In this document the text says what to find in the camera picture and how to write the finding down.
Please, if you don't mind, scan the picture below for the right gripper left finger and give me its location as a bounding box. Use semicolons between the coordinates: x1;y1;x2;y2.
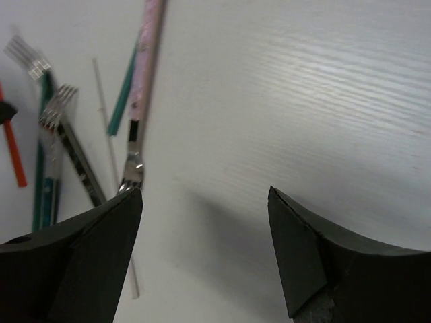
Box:
1;189;143;322

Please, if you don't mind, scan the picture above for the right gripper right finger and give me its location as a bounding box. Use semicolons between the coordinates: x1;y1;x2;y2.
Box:
268;188;430;322

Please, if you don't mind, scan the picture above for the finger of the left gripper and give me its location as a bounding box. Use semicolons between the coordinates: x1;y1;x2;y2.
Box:
0;101;17;124

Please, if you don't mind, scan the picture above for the teal chopstick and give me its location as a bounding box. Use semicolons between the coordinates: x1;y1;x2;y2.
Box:
32;72;53;232
107;39;139;136

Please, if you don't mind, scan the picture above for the orange chopstick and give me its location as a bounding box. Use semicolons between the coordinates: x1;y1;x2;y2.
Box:
1;87;28;188

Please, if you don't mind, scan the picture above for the dark speckled handled fork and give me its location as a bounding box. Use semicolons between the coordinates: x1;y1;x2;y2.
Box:
39;84;107;207

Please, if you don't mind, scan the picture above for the teal handled fork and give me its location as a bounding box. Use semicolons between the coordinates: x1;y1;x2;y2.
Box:
5;35;61;227

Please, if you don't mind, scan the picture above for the pink handled fork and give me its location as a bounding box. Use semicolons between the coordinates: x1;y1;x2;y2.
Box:
118;1;165;194

